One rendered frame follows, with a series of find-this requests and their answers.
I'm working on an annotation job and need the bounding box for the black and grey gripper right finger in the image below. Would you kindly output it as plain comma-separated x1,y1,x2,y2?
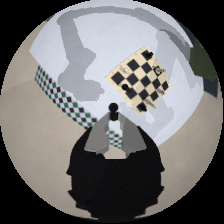
116,111,165,172

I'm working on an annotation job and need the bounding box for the chessboard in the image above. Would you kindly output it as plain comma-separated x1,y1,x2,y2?
105,46,171,116

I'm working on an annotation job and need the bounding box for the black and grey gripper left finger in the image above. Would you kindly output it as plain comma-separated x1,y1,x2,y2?
66,111,111,176

